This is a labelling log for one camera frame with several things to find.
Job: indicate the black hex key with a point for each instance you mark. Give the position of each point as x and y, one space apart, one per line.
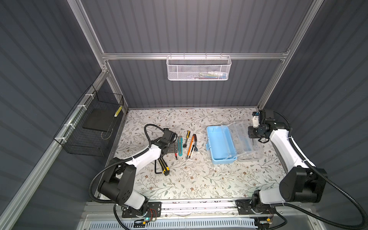
155 168

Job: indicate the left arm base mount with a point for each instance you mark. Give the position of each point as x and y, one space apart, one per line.
148 210

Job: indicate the yellow black screwdriver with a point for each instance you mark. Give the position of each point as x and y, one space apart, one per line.
186 139

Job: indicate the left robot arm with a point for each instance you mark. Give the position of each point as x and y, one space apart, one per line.
117 182

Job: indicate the white vented panel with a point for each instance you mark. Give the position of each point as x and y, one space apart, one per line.
189 224

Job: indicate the black wire basket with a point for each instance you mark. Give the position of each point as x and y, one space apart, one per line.
93 127

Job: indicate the yellow black utility knife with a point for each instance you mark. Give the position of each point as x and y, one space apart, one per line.
164 166

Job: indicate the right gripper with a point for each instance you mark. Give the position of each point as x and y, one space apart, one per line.
251 134

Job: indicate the blue plastic tool box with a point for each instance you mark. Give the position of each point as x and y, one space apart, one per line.
229 143

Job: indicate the teal utility knife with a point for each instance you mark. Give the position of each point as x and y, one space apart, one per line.
180 146

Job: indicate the white wire mesh basket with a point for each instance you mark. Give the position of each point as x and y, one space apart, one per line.
198 68

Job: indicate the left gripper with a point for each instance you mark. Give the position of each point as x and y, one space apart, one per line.
173 147

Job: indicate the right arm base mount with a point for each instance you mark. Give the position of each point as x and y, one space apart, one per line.
248 207

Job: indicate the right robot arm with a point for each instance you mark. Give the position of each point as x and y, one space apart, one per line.
304 182

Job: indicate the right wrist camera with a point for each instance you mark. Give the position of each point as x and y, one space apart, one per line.
255 119

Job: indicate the yellow item in basket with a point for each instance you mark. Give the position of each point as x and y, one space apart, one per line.
118 111

